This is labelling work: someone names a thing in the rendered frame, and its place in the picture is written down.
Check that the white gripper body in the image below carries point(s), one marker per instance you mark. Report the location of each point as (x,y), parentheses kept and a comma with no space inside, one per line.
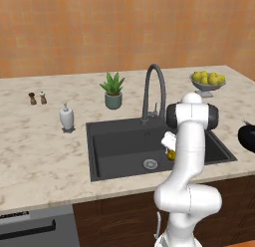
(169,139)

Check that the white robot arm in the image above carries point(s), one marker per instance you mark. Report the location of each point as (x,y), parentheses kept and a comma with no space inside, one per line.
(187,178)

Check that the yellow lemon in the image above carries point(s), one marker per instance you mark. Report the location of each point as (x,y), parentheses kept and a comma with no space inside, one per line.
(171,155)

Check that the dark grey sink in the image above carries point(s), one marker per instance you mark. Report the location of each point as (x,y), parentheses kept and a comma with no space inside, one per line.
(132,148)

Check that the grey bowl of yellow fruit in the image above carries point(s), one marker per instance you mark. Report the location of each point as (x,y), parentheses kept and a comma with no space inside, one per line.
(208,81)

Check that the black bowl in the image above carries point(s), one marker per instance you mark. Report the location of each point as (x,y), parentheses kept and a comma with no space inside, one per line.
(247,137)

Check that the brown wooden cupboard door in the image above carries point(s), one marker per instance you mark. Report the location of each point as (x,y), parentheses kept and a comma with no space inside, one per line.
(119,221)

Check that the grey arched tap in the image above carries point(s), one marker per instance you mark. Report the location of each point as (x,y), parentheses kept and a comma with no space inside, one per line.
(156,91)

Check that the green plant in grey pot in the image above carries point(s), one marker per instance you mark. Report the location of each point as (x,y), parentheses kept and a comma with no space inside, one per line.
(113,90)

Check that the white soap dispenser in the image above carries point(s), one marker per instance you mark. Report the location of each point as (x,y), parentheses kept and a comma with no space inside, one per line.
(66,117)

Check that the brown pepper shaker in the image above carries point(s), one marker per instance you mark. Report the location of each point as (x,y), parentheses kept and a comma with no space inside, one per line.
(32,98)

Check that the grey dishwasher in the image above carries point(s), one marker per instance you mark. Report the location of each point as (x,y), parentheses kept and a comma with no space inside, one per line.
(38,227)

